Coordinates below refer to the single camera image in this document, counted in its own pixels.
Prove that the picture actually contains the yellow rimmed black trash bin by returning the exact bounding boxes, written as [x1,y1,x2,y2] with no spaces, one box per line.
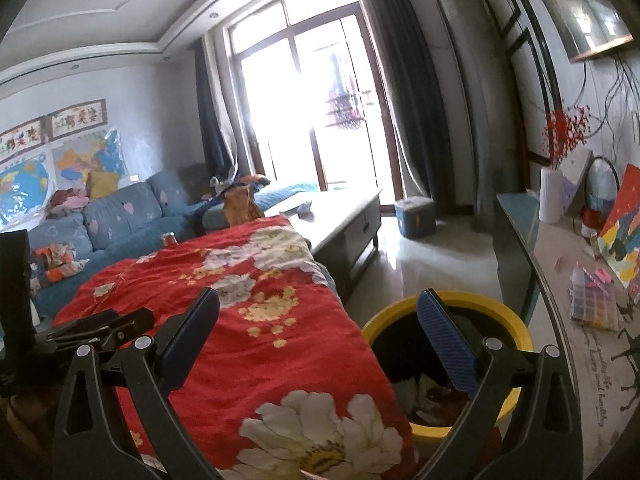
[362,288,534,458]

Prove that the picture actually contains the colourful patchwork blanket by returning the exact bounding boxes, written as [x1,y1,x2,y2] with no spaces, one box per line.
[30,243,89,290]

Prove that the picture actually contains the pastel bead box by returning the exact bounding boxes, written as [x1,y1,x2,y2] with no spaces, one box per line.
[570,263,620,332]

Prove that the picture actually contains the tv cabinet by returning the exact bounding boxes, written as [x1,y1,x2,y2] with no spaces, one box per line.
[492,193,639,479]

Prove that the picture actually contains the pile of pink clothes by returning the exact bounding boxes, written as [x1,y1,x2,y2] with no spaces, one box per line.
[46,188,90,219]

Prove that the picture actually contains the blue sectional sofa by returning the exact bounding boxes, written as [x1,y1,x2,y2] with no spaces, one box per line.
[27,168,321,319]

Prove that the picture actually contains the world map poster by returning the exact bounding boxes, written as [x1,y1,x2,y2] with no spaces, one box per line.
[1,154,52,230]

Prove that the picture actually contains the red drink can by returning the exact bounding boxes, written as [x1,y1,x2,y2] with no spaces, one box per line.
[160,232,178,247]

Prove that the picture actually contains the yellow cushion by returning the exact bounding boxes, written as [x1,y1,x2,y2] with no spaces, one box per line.
[87,171,120,200]

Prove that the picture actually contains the red floral table cloth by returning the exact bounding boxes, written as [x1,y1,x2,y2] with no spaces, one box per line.
[54,217,416,479]

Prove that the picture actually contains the china map poster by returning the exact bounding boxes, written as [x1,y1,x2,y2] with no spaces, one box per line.
[52,129,127,188]

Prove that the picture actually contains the white cylindrical vase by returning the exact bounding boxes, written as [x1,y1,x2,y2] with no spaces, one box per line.
[538,167,563,224]

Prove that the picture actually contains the small blue storage stool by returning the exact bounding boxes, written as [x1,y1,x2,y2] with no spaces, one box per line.
[394,196,436,240]

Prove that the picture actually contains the round black framed mirror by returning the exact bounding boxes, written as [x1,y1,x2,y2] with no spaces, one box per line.
[584,156,620,221]

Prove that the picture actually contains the dark left curtain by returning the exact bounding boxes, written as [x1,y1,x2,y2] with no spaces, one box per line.
[193,36,238,186]

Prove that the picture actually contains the dark curtain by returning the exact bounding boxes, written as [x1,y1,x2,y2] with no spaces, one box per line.
[193,36,238,186]
[362,0,457,216]

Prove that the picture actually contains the dark right curtain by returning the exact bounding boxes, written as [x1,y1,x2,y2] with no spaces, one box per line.
[362,0,457,216]

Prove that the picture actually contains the grey standing air conditioner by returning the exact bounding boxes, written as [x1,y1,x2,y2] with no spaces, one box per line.
[437,0,520,232]

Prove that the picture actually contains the left calligraphy frame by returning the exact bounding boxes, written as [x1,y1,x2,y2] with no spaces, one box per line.
[0,116,47,164]

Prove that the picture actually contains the calligraphy frame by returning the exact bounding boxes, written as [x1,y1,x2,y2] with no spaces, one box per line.
[48,99,107,141]
[0,116,47,164]

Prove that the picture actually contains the right calligraphy frame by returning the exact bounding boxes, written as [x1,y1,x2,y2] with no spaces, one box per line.
[48,99,107,141]

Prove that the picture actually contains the wall mounted television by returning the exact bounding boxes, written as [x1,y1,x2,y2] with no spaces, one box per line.
[542,0,634,63]

